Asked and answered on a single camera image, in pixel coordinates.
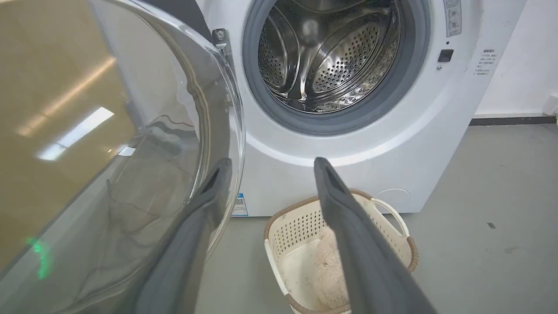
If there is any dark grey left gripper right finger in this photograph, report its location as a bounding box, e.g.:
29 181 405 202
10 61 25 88
314 157 438 314

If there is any glass washer door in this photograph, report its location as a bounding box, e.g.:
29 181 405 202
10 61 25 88
0 0 246 314

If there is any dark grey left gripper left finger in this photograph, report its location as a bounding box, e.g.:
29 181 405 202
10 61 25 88
134 158 233 314

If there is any grey warning label sticker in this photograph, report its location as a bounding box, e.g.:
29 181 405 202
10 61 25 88
443 0 463 38

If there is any cream fluffy towel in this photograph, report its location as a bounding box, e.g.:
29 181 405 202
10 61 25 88
314 227 350 311

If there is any blue energy label sticker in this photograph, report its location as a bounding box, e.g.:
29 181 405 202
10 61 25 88
231 193 248 217

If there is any white front-load washing machine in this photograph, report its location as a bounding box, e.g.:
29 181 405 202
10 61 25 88
194 0 529 217

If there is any grey metal bracket with screw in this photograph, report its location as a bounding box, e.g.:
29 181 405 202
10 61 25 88
212 28 233 61

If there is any white wall socket box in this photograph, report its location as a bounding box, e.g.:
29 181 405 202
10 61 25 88
543 92 558 116

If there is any cream perforated laundry basket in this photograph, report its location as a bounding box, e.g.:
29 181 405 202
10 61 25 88
263 189 419 314

